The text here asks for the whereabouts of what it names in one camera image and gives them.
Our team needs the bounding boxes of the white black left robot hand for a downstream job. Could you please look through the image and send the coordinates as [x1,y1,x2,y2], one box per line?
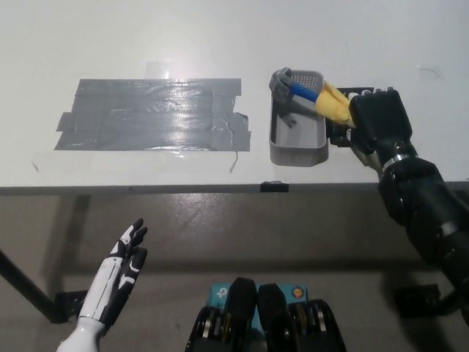
[77,218,149,329]

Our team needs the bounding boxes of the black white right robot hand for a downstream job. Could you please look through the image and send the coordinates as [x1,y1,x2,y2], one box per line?
[331,86,418,170]

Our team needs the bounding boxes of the blue hammer with yellow wrap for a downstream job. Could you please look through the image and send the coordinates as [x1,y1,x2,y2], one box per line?
[268,67,357,128]

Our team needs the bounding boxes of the grey plastic basket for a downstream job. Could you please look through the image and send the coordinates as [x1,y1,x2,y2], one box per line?
[269,68,329,168]

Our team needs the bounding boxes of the black table leg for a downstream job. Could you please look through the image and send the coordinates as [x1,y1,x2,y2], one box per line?
[0,249,62,323]

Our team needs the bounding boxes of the grey duct tape patch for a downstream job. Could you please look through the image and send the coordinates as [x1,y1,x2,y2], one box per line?
[53,77,253,153]

